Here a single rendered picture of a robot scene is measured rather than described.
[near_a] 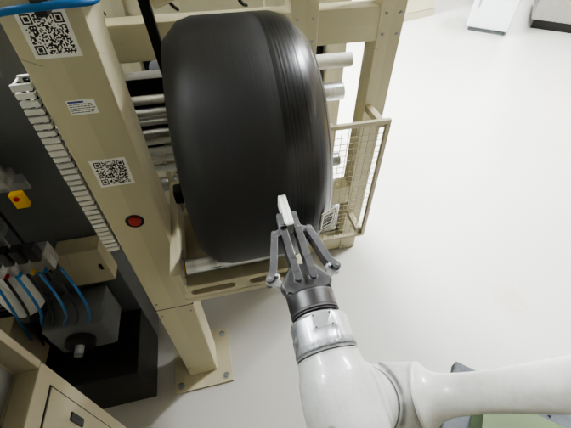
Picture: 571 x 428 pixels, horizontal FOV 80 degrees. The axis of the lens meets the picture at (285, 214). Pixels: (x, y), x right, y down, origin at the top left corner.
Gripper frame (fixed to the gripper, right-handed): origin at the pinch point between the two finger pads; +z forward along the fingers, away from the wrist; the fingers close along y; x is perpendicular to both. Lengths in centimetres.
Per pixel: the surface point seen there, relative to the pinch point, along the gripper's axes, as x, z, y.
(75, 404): 52, -12, 58
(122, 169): 5.7, 24.0, 31.8
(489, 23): 168, 389, -396
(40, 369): 35, -7, 58
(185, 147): -8.8, 11.9, 15.8
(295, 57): -17.6, 22.4, -6.7
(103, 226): 23, 23, 42
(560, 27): 174, 370, -506
